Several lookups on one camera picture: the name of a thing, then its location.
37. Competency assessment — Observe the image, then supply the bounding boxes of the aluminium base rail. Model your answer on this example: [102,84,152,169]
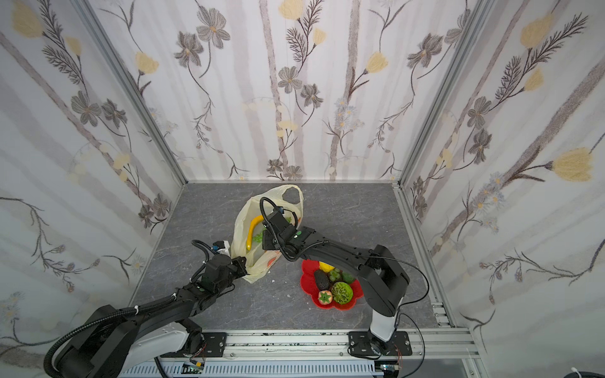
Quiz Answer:
[155,328,488,378]

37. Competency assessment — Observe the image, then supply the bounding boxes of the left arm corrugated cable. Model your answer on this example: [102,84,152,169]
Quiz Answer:
[43,295,176,378]

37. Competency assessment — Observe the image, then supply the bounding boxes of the green bumpy fake fruit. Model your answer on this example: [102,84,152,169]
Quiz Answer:
[331,282,354,305]

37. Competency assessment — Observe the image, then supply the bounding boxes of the red flower-shaped plate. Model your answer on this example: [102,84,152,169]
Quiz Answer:
[300,260,364,311]

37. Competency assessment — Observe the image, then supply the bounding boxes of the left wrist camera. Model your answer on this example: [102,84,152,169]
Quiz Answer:
[211,240,231,257]

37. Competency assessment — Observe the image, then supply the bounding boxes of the white perforated cable duct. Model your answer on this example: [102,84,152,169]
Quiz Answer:
[120,360,384,377]

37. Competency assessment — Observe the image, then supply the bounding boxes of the yellow plastic bag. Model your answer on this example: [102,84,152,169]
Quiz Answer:
[229,184,304,284]

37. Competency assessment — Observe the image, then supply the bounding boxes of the green fake grapes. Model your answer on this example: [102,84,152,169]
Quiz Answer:
[251,232,263,243]

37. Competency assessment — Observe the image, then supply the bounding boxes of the yellow fake lemon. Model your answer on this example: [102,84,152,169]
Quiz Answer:
[319,262,335,273]

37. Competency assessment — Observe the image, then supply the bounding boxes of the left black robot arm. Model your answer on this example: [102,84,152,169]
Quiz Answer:
[43,254,247,377]

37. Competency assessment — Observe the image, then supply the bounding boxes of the yellow fake banana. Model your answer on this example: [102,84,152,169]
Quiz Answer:
[246,215,266,251]

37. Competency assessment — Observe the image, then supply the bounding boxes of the dark fake avocado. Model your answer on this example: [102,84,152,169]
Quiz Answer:
[314,269,331,291]

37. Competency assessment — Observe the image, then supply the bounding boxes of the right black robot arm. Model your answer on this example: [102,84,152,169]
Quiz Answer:
[263,210,410,358]

